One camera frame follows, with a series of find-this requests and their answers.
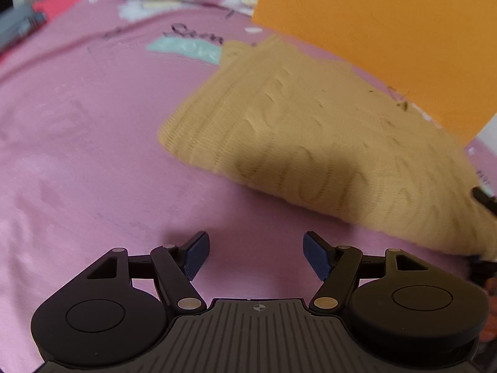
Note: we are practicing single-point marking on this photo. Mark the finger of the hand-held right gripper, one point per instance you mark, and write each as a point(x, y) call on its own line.
point(483, 270)
point(485, 201)

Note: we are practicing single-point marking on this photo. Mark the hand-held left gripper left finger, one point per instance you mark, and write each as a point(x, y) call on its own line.
point(196, 255)

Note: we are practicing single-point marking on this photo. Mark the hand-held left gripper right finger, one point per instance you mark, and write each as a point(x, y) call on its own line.
point(316, 255)

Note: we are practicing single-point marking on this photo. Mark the pink printed bed sheet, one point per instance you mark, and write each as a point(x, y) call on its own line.
point(97, 143)

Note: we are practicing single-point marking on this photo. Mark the orange board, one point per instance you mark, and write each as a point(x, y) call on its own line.
point(380, 35)

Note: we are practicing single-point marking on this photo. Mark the red cloth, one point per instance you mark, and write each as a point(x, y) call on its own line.
point(62, 4)

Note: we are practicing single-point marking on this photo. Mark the grey object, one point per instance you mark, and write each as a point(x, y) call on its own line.
point(19, 23)

